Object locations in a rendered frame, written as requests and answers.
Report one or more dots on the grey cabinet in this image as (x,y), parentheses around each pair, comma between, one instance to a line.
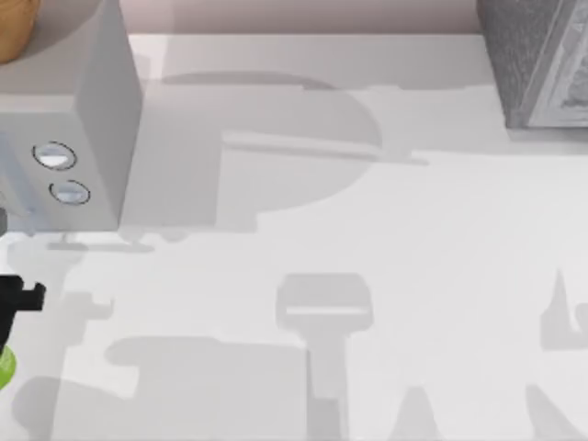
(519,55)

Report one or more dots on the green bottle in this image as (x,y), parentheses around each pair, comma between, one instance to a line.
(5,365)

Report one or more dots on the large microwave knob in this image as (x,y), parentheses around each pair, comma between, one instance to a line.
(54,155)

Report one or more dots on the small microwave knob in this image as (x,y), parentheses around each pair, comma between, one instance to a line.
(70,192)

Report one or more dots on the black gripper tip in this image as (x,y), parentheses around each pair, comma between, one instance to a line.
(18,294)

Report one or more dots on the wooden bowl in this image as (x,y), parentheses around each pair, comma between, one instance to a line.
(14,23)

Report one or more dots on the pale microwave oven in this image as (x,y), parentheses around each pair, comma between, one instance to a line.
(92,138)

